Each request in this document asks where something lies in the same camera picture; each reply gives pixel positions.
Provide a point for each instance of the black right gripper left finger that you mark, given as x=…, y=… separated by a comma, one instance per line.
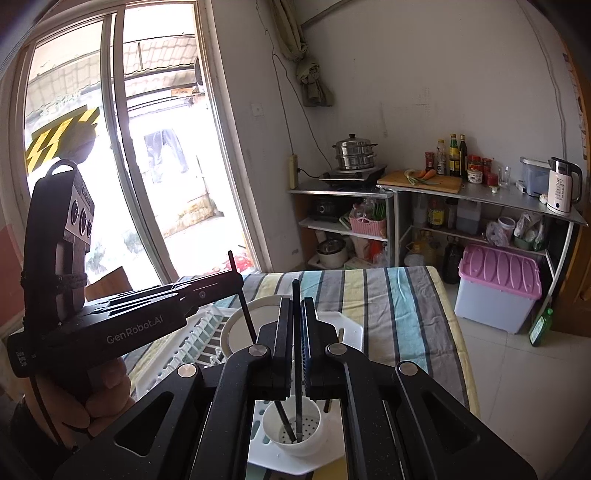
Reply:
x=273, y=375

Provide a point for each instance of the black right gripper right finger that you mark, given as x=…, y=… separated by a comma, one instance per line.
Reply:
x=324, y=376

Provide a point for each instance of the black chopstick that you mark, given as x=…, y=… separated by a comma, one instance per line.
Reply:
x=298, y=364
x=252, y=334

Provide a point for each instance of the white utensil holder cup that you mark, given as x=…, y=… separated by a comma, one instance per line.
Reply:
x=313, y=431

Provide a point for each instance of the wooden chair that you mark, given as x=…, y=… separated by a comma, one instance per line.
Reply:
x=113, y=283

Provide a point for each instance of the white plastic dish rack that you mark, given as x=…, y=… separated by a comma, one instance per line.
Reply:
x=323, y=454

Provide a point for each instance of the striped tablecloth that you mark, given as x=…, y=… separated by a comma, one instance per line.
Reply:
x=403, y=313

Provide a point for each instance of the rice cooker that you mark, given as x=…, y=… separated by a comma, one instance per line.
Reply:
x=332, y=253

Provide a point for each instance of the metal shelf rack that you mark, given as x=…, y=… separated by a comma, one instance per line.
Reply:
x=321, y=208

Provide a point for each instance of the pink plastic basket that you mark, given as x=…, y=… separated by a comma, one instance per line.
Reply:
x=366, y=226

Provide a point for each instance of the black induction cooker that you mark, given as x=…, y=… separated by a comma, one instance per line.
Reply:
x=354, y=179

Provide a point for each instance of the pink lid storage box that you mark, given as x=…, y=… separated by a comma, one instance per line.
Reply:
x=497, y=288

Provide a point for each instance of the white power strip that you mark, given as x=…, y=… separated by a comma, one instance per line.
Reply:
x=292, y=172

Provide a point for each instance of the stainless steel steamer pot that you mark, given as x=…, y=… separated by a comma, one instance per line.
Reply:
x=354, y=153

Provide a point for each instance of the wooden cutting board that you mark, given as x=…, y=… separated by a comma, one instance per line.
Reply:
x=410, y=179

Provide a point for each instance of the green glass bottle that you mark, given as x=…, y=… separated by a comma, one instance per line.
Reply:
x=539, y=328

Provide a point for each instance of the dark soy sauce bottle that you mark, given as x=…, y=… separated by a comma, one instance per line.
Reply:
x=463, y=150

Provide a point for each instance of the green sauce bottle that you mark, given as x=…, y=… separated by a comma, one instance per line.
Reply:
x=454, y=157

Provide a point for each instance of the metal shelf table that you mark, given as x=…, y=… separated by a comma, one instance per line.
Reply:
x=505, y=202

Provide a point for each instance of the hanging grey-green cloth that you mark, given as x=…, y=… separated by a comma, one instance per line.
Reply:
x=294, y=47

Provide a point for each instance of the clear plastic container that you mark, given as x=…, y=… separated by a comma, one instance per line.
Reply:
x=535, y=176

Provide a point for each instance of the white electric kettle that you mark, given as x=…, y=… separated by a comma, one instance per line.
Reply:
x=565, y=185

